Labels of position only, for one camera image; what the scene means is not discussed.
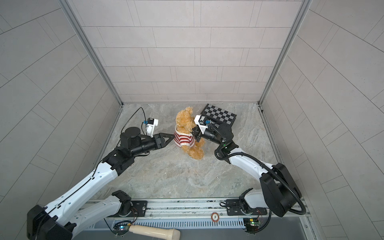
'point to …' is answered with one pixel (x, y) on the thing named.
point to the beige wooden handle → (166, 233)
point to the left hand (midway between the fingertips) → (176, 138)
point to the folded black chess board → (218, 115)
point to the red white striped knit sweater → (181, 139)
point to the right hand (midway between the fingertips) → (185, 125)
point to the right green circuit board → (251, 224)
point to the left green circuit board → (120, 230)
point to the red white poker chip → (215, 216)
